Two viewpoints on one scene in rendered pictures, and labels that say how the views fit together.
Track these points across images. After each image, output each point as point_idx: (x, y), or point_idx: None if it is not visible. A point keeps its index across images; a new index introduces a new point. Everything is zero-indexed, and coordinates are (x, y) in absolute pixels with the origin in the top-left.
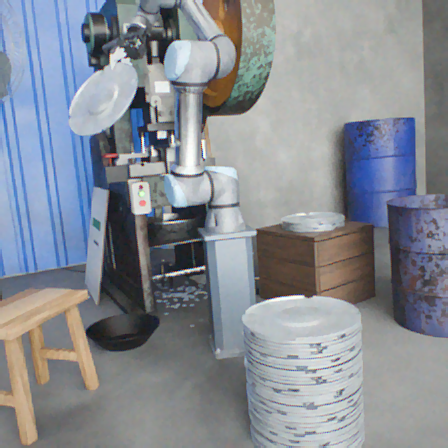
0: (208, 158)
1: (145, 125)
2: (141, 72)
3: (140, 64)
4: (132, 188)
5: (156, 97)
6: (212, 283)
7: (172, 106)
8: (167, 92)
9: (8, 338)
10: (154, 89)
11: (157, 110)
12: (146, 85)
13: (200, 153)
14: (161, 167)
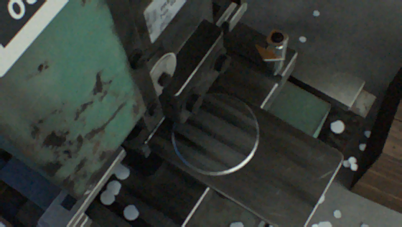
0: (287, 70)
1: (127, 141)
2: (123, 85)
3: (112, 62)
4: None
5: (162, 64)
6: None
7: (217, 44)
8: (186, 0)
9: None
10: (146, 39)
11: (178, 104)
12: (142, 91)
13: (230, 24)
14: (206, 197)
